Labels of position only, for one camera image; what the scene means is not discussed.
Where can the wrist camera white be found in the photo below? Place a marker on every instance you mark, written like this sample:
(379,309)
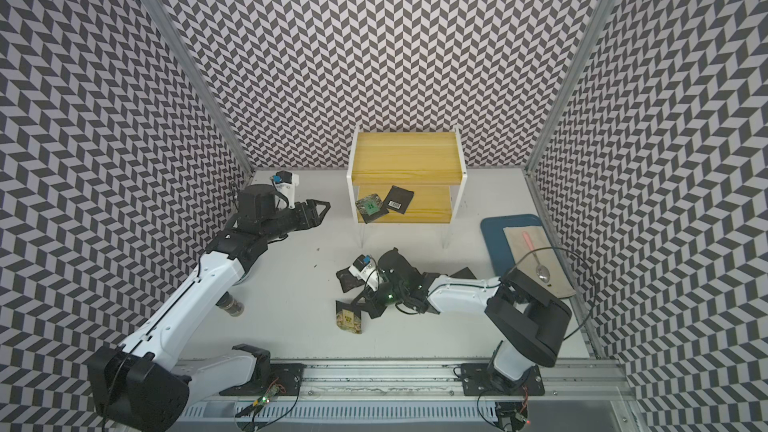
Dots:
(285,184)
(365,269)

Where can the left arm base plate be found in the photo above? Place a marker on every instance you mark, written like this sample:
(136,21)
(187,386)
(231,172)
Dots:
(286,376)

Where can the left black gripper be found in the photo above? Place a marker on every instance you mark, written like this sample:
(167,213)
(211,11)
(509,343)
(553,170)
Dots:
(308,210)

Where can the green floral tea bag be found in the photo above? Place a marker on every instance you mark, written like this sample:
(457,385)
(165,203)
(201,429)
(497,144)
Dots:
(371,208)

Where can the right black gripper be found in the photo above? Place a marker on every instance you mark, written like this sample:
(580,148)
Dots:
(372,306)

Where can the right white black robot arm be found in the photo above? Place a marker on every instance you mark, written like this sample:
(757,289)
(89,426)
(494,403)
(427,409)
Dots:
(532,321)

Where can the pink handled metal spoon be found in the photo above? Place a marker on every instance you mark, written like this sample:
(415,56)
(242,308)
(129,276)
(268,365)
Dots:
(542,271)

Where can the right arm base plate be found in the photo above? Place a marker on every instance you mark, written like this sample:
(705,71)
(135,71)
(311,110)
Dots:
(501,379)

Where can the teal tray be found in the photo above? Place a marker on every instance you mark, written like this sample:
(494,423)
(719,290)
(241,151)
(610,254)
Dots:
(497,246)

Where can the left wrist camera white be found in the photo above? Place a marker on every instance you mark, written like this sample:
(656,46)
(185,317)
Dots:
(285,184)

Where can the aluminium front rail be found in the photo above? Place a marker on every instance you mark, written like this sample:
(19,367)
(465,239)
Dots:
(571,379)

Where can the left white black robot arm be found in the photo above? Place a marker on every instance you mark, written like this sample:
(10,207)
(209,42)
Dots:
(142,383)

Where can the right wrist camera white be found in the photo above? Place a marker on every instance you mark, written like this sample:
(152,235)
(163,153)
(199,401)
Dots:
(365,269)

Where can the dark spice jar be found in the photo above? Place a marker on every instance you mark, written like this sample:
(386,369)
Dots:
(231,306)

